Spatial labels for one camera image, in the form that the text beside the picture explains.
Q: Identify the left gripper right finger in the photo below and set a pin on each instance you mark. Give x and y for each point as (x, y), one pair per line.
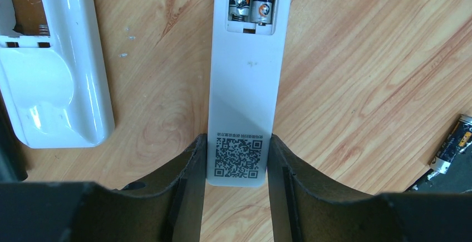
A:
(307, 205)

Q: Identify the white remote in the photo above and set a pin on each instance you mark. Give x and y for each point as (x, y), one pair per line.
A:
(245, 71)
(54, 84)

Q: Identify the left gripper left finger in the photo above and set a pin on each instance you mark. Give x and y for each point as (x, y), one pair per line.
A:
(165, 205)

